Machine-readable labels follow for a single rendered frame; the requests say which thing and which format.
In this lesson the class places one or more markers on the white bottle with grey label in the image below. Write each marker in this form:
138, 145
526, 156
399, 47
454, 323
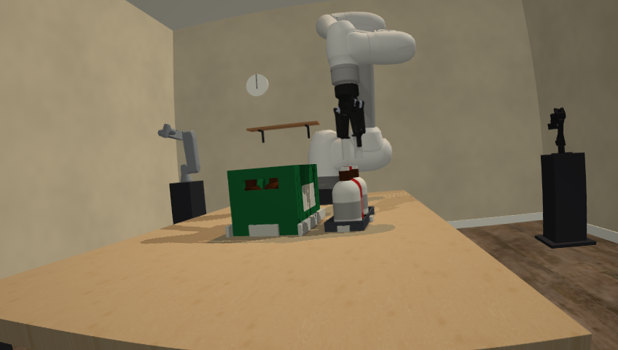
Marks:
363, 186
346, 198

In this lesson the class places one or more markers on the brown bottle with cream cap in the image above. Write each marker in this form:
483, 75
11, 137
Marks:
252, 185

